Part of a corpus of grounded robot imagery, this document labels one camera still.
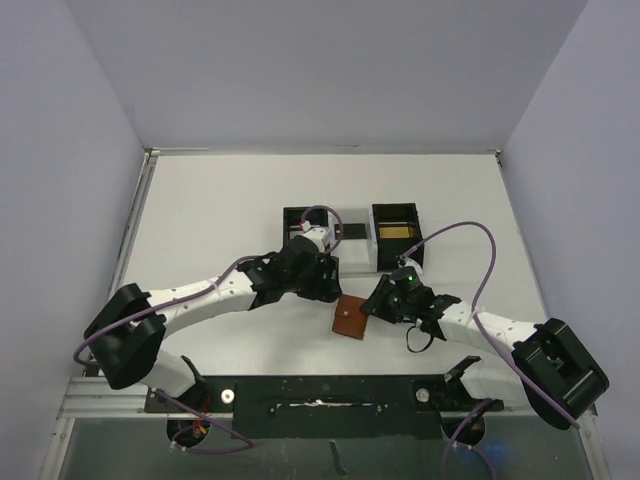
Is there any brown leather card holder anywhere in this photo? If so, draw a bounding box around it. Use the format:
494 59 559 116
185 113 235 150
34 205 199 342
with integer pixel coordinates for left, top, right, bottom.
332 295 369 340

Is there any black white card sorting tray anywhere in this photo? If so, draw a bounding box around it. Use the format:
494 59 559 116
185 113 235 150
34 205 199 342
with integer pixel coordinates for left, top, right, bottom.
307 203 423 275

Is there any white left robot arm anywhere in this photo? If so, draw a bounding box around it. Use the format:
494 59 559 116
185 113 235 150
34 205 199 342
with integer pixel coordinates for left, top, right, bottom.
80 236 342 411

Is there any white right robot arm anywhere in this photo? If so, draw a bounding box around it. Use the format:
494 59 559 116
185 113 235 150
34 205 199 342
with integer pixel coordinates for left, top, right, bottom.
360 266 610 430

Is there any black card in tray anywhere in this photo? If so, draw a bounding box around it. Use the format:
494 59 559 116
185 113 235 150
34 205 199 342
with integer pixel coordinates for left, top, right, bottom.
343 223 367 240

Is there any gold card in tray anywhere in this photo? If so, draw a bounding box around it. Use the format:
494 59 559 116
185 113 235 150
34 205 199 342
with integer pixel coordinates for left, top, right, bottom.
378 225 416 240

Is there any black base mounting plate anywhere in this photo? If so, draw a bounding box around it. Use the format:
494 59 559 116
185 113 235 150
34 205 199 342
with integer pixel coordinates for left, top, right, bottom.
144 373 504 441

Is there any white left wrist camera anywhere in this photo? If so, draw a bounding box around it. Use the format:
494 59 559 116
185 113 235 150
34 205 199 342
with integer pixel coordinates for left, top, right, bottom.
300 221 335 253

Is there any aluminium frame rail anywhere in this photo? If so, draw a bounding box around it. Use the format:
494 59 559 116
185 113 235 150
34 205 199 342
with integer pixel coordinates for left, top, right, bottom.
58 377 147 419

